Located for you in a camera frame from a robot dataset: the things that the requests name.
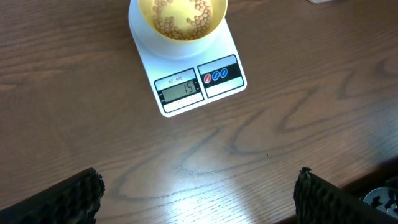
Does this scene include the yellow plastic bowl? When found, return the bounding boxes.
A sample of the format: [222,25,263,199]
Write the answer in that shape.
[137,0,228,43]

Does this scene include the soybeans in yellow bowl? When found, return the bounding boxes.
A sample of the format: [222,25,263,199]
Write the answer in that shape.
[152,0,213,41]

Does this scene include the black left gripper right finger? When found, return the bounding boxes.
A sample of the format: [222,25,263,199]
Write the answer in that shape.
[293,167,397,224]

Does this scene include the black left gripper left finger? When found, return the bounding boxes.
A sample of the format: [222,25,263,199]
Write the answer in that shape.
[1,168,105,224]

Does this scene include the white digital kitchen scale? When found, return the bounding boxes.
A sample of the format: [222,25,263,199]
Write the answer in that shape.
[128,0,247,117]

